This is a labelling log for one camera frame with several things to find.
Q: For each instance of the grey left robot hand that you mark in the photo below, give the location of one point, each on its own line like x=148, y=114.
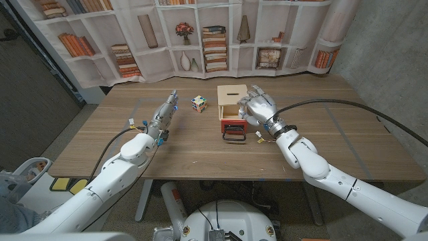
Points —
x=162, y=117

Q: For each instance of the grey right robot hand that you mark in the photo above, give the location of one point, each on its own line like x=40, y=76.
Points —
x=262, y=108

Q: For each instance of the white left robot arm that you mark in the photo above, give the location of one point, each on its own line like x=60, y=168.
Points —
x=110, y=180

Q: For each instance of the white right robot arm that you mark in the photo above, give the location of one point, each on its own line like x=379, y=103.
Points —
x=334, y=180

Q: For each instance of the light wooden slotted box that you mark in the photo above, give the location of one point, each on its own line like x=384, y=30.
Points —
x=230, y=94

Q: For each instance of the multicolour puzzle cube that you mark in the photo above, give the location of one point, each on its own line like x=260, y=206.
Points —
x=199, y=104

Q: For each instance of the printed bookshelf backdrop cloth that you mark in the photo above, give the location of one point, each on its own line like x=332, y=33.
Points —
x=150, y=63

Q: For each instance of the white cylinder with orange label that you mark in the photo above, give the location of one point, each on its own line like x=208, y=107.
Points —
x=172, y=201

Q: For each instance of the grey metal table leg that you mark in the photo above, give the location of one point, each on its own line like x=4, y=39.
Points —
x=144, y=201
x=314, y=207

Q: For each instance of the yellow black-edged pad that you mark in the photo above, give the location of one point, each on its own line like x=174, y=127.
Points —
x=78, y=185
x=59, y=184

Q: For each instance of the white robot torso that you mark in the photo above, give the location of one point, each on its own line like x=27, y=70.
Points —
x=230, y=217

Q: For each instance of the crumpled silver foil tray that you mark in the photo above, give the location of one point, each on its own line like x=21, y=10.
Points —
x=164, y=234

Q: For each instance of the person in blue jeans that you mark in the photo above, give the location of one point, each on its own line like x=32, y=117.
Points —
x=16, y=217

